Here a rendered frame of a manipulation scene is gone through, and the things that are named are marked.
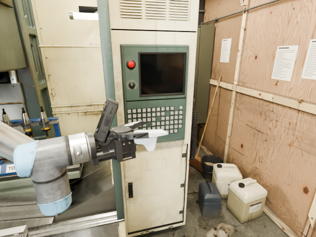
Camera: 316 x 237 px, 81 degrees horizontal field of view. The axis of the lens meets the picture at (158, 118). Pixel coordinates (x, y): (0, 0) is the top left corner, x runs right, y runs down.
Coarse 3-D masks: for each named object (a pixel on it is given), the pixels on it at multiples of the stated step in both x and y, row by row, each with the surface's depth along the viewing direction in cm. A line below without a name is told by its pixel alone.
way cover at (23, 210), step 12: (0, 204) 117; (12, 204) 119; (24, 204) 121; (36, 204) 123; (0, 216) 111; (12, 216) 112; (24, 216) 113; (36, 216) 115; (48, 216) 117; (0, 228) 106
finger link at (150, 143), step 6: (138, 132) 49; (150, 132) 49; (156, 132) 49; (162, 132) 50; (138, 138) 50; (144, 138) 50; (150, 138) 50; (156, 138) 50; (144, 144) 50; (150, 144) 50; (150, 150) 50
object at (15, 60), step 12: (0, 0) 126; (0, 12) 130; (12, 12) 147; (0, 24) 129; (12, 24) 145; (0, 36) 127; (12, 36) 143; (0, 48) 126; (12, 48) 142; (0, 60) 125; (12, 60) 140; (24, 60) 161
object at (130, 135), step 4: (128, 132) 49; (132, 132) 49; (144, 132) 48; (124, 136) 48; (128, 136) 48; (132, 136) 48; (136, 136) 48; (140, 136) 48; (144, 136) 49; (148, 136) 48
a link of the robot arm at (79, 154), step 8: (72, 136) 45; (80, 136) 46; (72, 144) 44; (80, 144) 44; (88, 144) 46; (72, 152) 43; (80, 152) 45; (88, 152) 45; (72, 160) 44; (80, 160) 45; (88, 160) 47
